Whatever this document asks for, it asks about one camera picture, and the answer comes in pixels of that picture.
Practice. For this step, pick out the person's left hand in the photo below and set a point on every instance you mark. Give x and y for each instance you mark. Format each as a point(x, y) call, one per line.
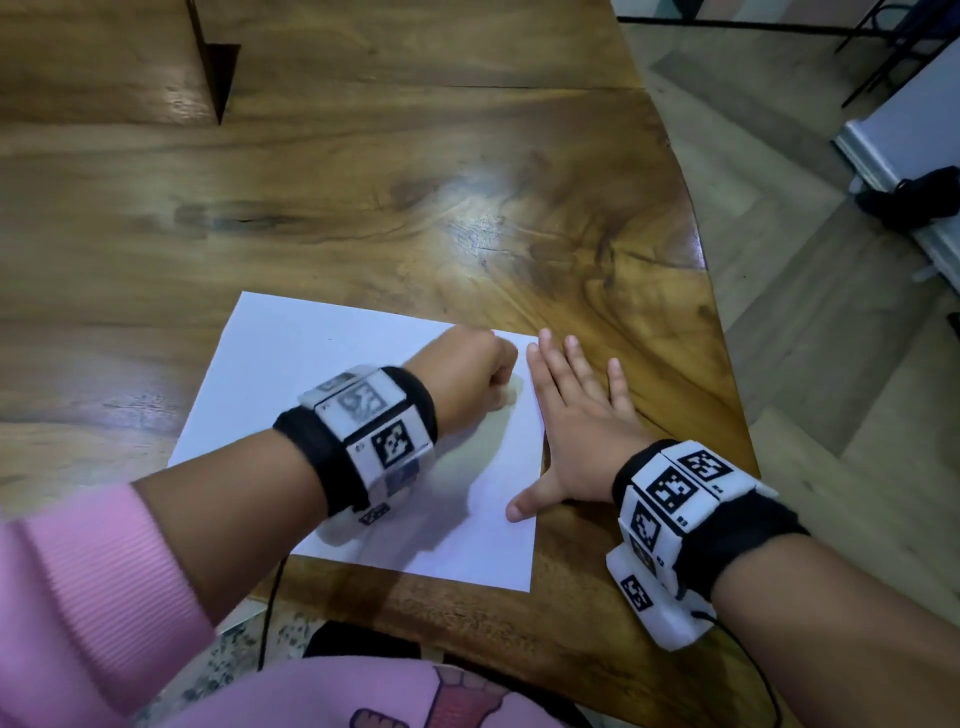
point(457, 375)

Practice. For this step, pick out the person's right hand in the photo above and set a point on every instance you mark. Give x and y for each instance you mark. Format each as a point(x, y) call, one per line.
point(589, 450)

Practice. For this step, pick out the person's right little finger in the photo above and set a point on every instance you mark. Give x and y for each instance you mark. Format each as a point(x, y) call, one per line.
point(621, 390)

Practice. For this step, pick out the person's right middle finger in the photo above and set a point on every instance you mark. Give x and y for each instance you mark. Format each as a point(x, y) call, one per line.
point(562, 371)

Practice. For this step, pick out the person's left fingers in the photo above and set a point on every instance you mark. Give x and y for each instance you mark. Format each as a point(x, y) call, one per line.
point(506, 371)

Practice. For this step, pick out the person's right thumb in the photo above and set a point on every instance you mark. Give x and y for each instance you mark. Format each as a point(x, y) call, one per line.
point(534, 501)

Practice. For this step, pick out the person's left forearm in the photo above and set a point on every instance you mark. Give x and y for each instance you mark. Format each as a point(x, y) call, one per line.
point(240, 510)

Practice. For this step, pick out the person's right forearm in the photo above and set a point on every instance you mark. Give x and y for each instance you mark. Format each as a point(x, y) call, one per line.
point(840, 637)

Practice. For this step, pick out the black wristband with marker blocks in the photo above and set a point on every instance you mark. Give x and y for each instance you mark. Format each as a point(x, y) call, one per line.
point(675, 510)
point(375, 435)

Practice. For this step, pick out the white paper sheet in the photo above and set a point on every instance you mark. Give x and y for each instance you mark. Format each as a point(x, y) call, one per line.
point(300, 360)

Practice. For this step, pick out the black bag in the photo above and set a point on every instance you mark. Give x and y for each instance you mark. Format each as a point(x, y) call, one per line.
point(919, 196)

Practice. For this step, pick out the pink sweater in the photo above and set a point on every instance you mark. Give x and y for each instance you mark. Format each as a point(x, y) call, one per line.
point(82, 600)

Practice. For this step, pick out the black metal chair frame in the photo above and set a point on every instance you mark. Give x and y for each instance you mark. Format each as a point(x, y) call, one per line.
point(892, 45)

